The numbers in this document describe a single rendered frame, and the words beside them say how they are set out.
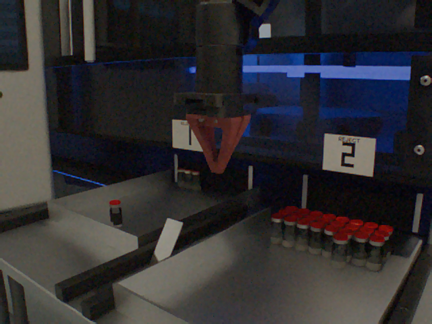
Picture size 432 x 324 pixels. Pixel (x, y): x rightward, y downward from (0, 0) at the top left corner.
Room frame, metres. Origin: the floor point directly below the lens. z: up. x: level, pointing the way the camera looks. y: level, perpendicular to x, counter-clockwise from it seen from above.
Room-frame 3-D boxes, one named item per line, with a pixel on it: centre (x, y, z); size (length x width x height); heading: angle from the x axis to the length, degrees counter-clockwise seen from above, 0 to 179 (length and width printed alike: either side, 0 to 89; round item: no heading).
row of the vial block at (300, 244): (0.52, -0.16, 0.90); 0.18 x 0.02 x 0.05; 52
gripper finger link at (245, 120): (0.46, 0.00, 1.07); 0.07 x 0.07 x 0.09; 59
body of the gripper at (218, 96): (0.47, 0.00, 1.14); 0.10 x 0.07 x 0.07; 149
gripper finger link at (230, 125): (0.48, -0.01, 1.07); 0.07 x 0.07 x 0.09; 59
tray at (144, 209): (0.73, 0.11, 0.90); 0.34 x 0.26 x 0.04; 143
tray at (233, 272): (0.43, -0.09, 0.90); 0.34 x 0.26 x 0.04; 142
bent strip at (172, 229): (0.46, 0.10, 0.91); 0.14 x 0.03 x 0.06; 142
